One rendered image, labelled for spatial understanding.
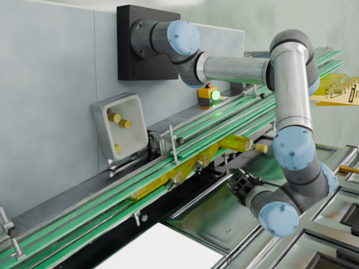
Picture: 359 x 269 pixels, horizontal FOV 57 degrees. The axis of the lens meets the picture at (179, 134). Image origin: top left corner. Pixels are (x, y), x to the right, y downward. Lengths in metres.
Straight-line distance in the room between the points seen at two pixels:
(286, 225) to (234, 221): 0.53
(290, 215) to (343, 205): 0.70
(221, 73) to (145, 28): 0.33
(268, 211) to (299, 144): 0.17
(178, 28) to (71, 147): 0.58
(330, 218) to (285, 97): 0.69
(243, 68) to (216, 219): 0.56
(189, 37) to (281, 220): 0.71
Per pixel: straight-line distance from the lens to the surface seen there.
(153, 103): 1.49
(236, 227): 1.24
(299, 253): 1.21
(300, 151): 0.65
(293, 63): 0.85
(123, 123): 1.33
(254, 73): 1.09
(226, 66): 1.16
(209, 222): 1.27
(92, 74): 1.30
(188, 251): 1.17
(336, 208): 1.42
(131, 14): 1.32
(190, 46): 1.20
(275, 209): 0.74
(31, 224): 1.19
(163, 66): 1.42
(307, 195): 0.78
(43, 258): 1.19
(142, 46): 1.28
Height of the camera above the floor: 1.87
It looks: 43 degrees down
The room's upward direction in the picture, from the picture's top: 103 degrees clockwise
